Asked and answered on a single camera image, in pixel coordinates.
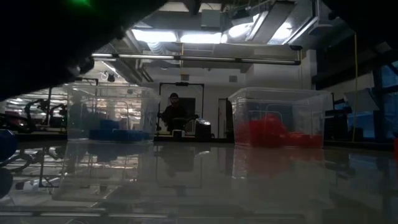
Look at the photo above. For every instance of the ceiling light panel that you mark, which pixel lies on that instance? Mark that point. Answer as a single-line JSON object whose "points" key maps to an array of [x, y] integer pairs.
{"points": [[155, 36], [200, 37]]}

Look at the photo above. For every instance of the horizontal metal rig bar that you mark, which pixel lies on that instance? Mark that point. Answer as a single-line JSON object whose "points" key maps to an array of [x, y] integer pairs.
{"points": [[202, 58]]}

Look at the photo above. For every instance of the clear plastic bin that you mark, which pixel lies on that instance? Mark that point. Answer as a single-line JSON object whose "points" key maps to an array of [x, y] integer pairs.
{"points": [[280, 99], [112, 105]]}

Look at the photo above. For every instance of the person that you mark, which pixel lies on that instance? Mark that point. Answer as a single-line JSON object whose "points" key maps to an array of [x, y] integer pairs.
{"points": [[174, 113]]}

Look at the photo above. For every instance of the red toy building block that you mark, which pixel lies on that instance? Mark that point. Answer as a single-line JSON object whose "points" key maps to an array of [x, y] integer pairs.
{"points": [[395, 148], [267, 132], [304, 140]]}

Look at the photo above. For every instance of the white textured table mat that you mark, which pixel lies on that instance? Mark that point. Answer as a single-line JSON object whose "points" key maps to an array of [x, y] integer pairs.
{"points": [[217, 186]]}

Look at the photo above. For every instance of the black camera rig frame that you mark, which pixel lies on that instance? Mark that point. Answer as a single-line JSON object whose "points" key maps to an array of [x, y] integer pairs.
{"points": [[90, 80]]}

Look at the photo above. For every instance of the black background robot arm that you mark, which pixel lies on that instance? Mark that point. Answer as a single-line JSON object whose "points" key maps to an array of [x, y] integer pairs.
{"points": [[34, 109]]}

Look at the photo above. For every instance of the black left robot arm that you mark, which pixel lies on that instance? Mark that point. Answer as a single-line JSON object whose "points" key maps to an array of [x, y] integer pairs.
{"points": [[46, 40]]}

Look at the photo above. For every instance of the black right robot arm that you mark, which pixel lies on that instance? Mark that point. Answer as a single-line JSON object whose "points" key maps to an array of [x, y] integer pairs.
{"points": [[370, 18]]}

